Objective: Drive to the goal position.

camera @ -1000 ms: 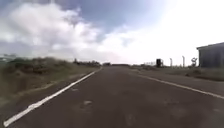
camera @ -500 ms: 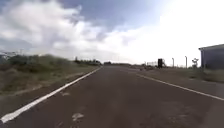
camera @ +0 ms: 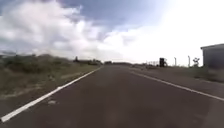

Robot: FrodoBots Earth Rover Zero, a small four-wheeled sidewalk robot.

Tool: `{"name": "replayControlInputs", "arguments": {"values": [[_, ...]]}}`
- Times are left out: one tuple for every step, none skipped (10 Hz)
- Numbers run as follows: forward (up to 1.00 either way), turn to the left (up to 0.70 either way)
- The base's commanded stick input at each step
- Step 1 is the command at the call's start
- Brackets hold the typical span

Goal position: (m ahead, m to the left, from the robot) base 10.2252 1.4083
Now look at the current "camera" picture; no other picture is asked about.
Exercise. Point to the distant bushes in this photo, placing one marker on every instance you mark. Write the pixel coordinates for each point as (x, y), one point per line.
(88, 61)

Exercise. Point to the pole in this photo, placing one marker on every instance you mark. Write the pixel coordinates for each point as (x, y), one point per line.
(175, 61)
(189, 61)

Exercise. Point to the grass verge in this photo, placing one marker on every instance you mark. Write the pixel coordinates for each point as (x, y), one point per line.
(200, 72)

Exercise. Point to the dark grey asphalt road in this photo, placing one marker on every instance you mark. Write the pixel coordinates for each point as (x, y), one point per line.
(116, 100)

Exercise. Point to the grassy scrub verge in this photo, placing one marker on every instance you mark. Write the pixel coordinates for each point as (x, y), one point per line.
(30, 71)

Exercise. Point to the white painted edge line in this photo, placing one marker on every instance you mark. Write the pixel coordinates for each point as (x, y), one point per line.
(40, 99)
(180, 87)

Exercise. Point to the small tree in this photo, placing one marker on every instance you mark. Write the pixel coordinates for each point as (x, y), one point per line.
(196, 62)

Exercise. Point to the grey building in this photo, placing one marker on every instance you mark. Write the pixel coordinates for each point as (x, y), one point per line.
(214, 56)

